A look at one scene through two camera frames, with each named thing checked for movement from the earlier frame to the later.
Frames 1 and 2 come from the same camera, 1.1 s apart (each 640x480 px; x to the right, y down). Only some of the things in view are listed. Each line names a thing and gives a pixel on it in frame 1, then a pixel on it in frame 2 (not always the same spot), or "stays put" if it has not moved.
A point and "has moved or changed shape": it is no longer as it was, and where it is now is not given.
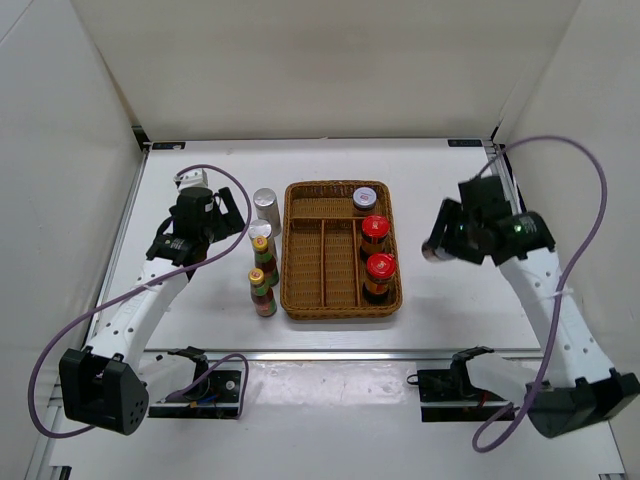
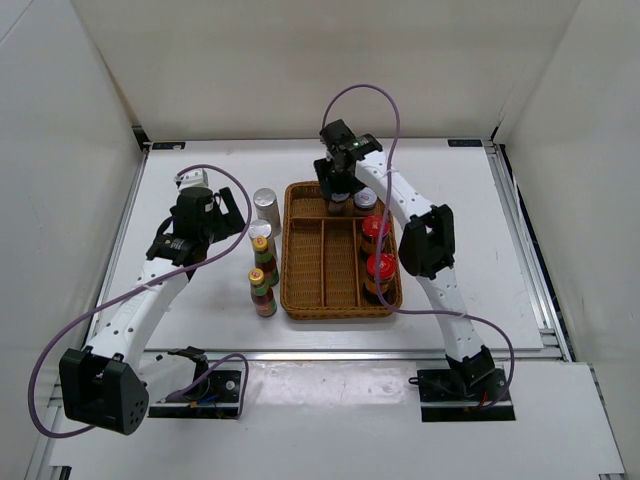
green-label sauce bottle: x=265 y=260 stays put
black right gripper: x=449 y=212 -> x=321 y=168
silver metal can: x=266 y=206 stays put
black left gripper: x=229 y=222 stays put
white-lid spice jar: x=364 y=198 stays put
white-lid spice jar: x=435 y=254 has moved or changed shape
